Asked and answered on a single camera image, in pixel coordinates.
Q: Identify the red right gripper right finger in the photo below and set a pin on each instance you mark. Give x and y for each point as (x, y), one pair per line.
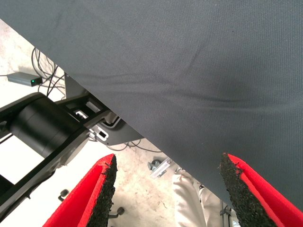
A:
(260, 203)

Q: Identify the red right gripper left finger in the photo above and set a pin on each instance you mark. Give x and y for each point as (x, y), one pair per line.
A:
(87, 196)

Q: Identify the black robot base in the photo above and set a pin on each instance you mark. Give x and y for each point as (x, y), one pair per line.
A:
(42, 123)

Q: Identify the black caster wheel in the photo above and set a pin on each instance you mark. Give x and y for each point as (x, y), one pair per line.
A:
(118, 211)
(63, 194)

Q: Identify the black metal stand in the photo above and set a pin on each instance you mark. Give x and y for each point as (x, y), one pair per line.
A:
(226, 210)

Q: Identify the person in beige trousers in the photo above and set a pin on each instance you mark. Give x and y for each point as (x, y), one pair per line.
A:
(189, 203)

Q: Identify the grey caster wheel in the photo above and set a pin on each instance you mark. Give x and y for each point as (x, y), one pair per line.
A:
(153, 164)

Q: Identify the grey power adapter box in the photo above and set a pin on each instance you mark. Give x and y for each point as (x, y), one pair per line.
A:
(21, 78)

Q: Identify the dark grey table cloth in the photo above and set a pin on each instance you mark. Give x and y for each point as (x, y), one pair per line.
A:
(189, 71)

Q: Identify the aluminium frame rail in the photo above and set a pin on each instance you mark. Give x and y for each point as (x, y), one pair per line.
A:
(161, 169)

